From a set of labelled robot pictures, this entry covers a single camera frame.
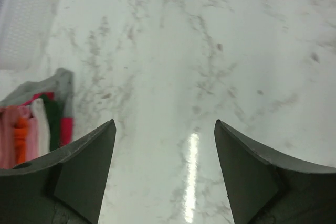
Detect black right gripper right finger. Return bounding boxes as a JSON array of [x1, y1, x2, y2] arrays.
[[214, 120, 335, 224]]

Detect white plastic basket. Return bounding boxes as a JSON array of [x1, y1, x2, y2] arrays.
[[1, 0, 59, 70]]

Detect dusty pink t-shirt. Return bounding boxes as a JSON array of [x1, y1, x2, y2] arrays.
[[1, 106, 19, 169]]

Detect dark green folded t-shirt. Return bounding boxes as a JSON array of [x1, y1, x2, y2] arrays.
[[39, 94, 61, 151]]

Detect grey folded t-shirt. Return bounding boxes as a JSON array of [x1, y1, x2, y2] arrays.
[[1, 68, 74, 118]]

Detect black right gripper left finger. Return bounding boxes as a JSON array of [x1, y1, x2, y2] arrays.
[[1, 120, 116, 223]]

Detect white folded t-shirt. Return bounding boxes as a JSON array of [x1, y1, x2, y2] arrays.
[[30, 98, 50, 156]]

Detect orange folded t-shirt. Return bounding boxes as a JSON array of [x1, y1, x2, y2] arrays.
[[13, 117, 29, 165]]

